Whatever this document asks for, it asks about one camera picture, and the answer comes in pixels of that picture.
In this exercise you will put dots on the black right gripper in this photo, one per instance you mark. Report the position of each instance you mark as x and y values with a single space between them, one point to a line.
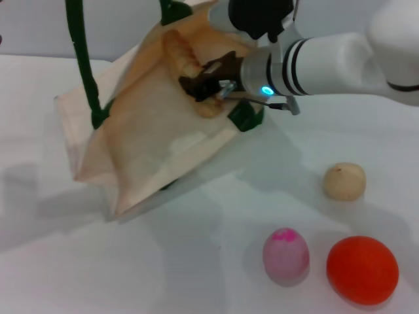
229 72

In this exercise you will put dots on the orange striped bread loaf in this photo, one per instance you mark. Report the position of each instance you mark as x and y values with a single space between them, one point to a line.
183 52

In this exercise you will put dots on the pink egg shaped toy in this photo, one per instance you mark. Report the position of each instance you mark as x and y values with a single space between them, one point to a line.
285 258

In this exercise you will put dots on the orange red ball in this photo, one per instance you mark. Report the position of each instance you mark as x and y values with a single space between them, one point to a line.
361 269

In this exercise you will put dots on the black white wrist camera housing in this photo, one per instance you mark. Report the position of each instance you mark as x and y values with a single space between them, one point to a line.
248 16

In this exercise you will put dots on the round beige egg yolk pastry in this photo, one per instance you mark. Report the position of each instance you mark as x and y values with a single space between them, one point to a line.
344 181

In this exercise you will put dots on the thin black wall strip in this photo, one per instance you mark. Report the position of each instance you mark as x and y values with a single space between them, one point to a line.
296 8

